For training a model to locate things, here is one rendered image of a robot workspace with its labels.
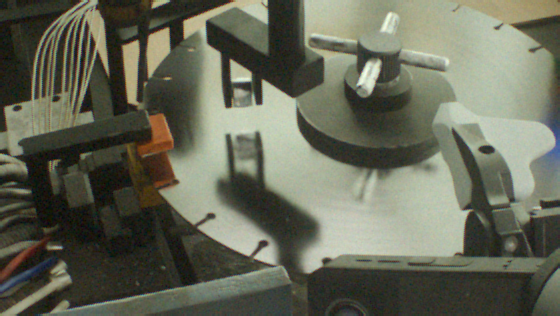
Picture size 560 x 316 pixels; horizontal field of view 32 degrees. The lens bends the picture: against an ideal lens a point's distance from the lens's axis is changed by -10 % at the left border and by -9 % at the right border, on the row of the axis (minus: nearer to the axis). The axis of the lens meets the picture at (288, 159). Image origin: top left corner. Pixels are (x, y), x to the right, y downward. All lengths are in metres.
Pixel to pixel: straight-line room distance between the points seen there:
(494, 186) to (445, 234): 0.18
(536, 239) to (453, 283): 0.05
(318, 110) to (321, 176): 0.06
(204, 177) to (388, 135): 0.12
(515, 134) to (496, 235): 0.09
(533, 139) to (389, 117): 0.20
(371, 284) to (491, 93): 0.36
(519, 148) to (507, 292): 0.12
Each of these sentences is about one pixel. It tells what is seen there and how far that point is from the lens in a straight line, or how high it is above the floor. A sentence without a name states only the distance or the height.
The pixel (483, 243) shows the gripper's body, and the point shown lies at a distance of 0.44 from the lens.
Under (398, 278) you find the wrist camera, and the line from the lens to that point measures 0.41.
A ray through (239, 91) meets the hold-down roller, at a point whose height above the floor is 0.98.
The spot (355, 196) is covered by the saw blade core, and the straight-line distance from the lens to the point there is 0.66.
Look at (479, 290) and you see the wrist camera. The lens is 0.41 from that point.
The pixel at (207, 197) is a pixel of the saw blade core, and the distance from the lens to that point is 0.66.
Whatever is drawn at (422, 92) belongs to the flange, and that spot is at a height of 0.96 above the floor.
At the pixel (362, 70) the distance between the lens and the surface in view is 0.70.
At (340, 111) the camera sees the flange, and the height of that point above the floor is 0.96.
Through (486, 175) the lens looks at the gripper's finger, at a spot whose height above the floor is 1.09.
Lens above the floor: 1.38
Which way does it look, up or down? 39 degrees down
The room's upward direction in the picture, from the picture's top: 1 degrees counter-clockwise
